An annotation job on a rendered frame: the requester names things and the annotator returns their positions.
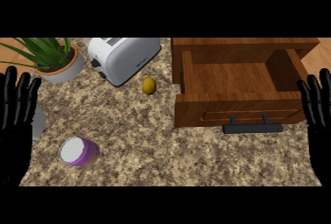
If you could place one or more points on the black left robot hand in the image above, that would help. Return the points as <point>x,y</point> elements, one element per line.
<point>12,140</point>

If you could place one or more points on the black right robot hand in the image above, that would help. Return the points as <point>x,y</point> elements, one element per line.
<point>321,122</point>

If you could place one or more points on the purple can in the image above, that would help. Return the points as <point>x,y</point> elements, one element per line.
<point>79,151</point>

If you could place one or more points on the wooden drawer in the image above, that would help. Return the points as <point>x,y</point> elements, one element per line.
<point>241,96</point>

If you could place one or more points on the potted green plant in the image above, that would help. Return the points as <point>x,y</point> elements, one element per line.
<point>49,59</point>

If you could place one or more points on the wooden cabinet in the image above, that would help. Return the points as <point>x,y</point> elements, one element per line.
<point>241,48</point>

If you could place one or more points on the yellow lemon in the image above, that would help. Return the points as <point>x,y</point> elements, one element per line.
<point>149,85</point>

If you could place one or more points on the white toaster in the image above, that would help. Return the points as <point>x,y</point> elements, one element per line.
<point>124,59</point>

